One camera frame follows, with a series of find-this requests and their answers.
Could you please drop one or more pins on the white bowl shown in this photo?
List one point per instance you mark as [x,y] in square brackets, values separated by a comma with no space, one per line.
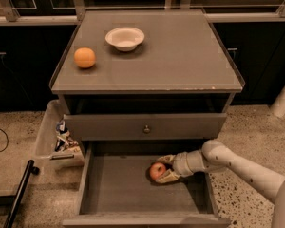
[125,39]

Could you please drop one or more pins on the snack packets in bin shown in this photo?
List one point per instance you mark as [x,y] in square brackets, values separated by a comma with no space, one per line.
[64,140]

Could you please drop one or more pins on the black metal bar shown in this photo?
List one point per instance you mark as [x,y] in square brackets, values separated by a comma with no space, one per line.
[30,169]

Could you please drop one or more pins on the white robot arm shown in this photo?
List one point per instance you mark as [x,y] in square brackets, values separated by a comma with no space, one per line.
[213,156]

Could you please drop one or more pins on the grey open middle drawer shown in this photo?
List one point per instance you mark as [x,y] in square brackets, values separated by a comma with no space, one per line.
[116,190]

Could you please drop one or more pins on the brass drawer knob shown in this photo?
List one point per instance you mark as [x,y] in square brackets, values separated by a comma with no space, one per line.
[146,129]

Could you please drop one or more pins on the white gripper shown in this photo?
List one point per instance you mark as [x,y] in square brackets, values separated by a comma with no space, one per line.
[181,163]

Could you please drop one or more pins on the orange fruit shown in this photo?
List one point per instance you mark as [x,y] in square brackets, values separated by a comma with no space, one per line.
[84,57]

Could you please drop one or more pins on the metal window railing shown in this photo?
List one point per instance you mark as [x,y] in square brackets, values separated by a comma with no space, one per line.
[67,12]

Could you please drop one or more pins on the red apple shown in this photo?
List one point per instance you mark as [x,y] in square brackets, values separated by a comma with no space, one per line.
[156,170]

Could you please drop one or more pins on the grey top drawer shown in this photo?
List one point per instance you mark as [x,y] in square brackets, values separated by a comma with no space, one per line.
[121,127]

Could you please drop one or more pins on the grey cabinet with glass top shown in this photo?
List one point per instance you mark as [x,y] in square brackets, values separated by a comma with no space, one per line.
[180,67]

